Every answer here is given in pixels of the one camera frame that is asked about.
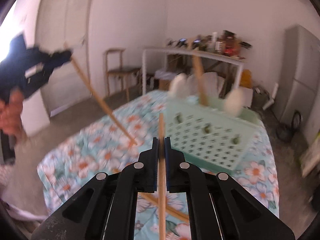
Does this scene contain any floral teal tablecloth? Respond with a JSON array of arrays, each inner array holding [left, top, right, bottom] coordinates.
[[36, 89, 281, 240]]

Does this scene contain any wooden chair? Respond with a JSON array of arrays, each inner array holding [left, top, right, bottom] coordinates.
[[104, 47, 142, 102]]

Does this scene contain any yellow plastic bag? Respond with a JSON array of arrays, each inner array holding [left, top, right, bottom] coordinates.
[[239, 69, 252, 88]]

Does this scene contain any white side table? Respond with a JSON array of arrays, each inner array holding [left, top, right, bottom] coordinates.
[[142, 47, 245, 95]]

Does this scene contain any snack clutter on table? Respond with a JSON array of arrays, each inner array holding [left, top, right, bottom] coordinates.
[[165, 30, 252, 58]]

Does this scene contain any mint green utensil holder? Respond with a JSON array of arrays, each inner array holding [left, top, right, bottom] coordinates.
[[164, 96, 260, 173]]

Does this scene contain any wooden chopstick on cloth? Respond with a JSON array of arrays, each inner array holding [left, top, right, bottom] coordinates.
[[138, 192, 190, 223]]

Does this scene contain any rice cooker on floor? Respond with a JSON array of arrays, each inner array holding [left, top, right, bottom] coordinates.
[[276, 111, 303, 143]]

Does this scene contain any white sack under table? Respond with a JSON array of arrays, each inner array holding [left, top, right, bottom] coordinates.
[[187, 72, 225, 98]]

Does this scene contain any white ceramic spoon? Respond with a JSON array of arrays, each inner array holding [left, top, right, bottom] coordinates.
[[223, 88, 245, 117], [168, 73, 189, 98]]

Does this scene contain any person's left hand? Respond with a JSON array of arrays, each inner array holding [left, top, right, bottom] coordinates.
[[1, 89, 24, 140]]

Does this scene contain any white door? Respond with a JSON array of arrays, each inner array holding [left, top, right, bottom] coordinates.
[[35, 0, 91, 116]]

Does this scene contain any silver refrigerator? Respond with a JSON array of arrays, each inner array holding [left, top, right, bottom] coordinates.
[[272, 25, 319, 143]]

